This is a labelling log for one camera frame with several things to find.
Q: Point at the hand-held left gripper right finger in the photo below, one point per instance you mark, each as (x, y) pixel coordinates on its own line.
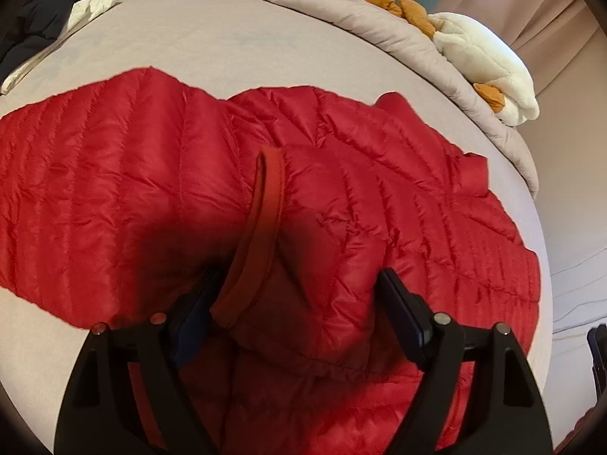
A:
(403, 313)

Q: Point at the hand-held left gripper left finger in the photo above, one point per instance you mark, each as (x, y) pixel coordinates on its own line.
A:
(188, 327)

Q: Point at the red down jacket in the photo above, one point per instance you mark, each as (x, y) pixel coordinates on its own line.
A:
(142, 189)

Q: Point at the black object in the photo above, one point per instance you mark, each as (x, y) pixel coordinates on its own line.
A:
(598, 355)

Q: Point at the white plush goose toy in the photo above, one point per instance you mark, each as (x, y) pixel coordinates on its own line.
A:
(488, 52)

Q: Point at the bed with beige sheet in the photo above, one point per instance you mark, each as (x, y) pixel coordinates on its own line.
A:
(237, 47)

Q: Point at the pink curtain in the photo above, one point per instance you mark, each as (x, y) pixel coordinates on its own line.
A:
(531, 4)

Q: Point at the cream garment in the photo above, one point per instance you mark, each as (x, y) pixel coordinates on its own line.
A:
(99, 2)

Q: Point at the navy garment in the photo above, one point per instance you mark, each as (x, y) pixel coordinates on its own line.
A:
(42, 4)

